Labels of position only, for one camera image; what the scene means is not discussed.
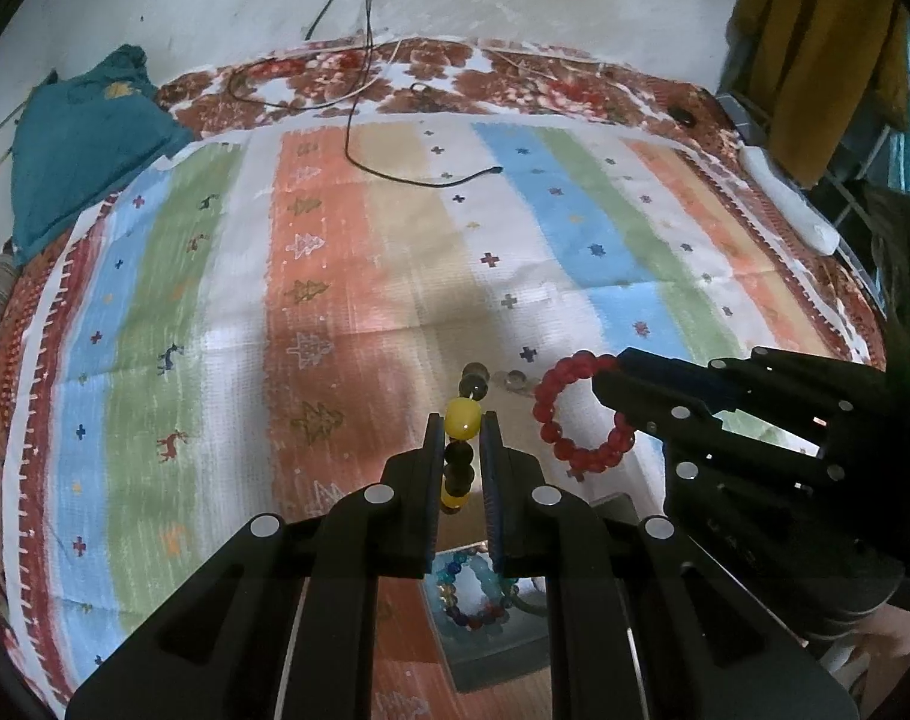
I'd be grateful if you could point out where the light blue bead bracelet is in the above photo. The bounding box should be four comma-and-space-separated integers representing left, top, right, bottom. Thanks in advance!
432, 549, 519, 597

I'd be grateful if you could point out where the red bead bracelet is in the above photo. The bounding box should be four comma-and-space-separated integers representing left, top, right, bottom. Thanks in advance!
533, 351, 639, 472

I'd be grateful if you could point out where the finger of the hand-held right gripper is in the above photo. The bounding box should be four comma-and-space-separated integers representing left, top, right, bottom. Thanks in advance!
593, 371, 846, 496
615, 347, 887, 428

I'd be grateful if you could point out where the red floral blanket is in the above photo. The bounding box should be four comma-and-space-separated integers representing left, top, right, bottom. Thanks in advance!
0, 34, 887, 720

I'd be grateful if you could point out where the grey metal rack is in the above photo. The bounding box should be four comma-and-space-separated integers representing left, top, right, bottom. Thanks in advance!
717, 90, 898, 293

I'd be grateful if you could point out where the long black cable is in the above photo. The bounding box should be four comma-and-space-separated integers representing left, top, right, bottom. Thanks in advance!
344, 0, 504, 187

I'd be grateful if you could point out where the yellow garment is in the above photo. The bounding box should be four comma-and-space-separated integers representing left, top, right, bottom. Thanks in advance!
726, 0, 909, 188

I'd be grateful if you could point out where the teal cloth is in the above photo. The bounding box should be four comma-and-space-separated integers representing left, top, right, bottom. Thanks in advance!
11, 45, 201, 267

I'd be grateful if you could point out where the person's right forearm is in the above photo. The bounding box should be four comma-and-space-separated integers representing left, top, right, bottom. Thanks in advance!
860, 600, 910, 720

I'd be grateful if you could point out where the green jade bangle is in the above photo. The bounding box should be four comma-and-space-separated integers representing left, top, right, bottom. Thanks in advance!
510, 577, 549, 616

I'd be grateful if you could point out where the yellow and dark bead bracelet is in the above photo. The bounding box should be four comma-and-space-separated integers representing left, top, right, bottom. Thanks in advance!
440, 362, 493, 517

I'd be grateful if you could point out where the white power strip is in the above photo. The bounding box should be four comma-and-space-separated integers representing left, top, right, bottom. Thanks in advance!
740, 146, 842, 256

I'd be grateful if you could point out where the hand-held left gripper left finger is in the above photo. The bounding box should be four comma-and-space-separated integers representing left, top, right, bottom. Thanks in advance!
65, 412, 445, 720

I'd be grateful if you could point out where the silver metal tin box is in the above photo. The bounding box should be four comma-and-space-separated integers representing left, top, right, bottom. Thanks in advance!
421, 495, 643, 695

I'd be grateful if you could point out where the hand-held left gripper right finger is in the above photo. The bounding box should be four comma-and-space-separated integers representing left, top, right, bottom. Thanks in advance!
479, 411, 861, 720

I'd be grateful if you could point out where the multicolour bead bracelet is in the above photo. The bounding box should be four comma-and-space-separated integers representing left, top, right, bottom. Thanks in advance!
432, 551, 523, 631

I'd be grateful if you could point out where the striped patterned cloth mat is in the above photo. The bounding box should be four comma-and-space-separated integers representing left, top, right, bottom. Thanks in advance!
0, 109, 887, 720

